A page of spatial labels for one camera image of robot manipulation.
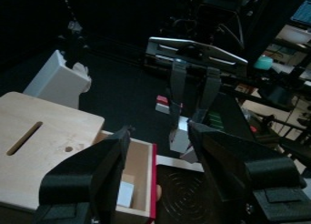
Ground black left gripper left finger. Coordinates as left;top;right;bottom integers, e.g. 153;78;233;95
32;126;135;224

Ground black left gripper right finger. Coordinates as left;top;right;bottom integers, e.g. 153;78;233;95
187;119;311;224

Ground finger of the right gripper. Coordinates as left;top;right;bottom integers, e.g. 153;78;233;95
193;66;223;123
169;61;189;120

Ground red and white sushi piece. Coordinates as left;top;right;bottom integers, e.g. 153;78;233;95
155;95;173;116

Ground toy stove with black burner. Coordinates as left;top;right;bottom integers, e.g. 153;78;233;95
155;154;230;224

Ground black box with green label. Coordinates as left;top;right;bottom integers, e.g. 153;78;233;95
201;92;254;144

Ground white block in drawer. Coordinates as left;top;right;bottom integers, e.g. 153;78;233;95
115;173;137;209

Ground wooden box with slot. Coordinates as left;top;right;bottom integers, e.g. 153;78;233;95
0;91;106;214

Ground wooden drawer with red rim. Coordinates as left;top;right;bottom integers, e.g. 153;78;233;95
91;129;159;224

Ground teal cup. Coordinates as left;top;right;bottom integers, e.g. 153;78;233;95
253;55;275;72

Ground metal shelf rack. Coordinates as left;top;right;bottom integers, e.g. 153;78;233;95
235;17;311;162

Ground white toy block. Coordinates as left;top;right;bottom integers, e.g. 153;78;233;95
169;115;193;155

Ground white toy appliance box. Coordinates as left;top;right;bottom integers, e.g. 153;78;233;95
22;49;94;110

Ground black stand post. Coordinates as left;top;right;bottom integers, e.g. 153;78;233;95
61;19;89;69

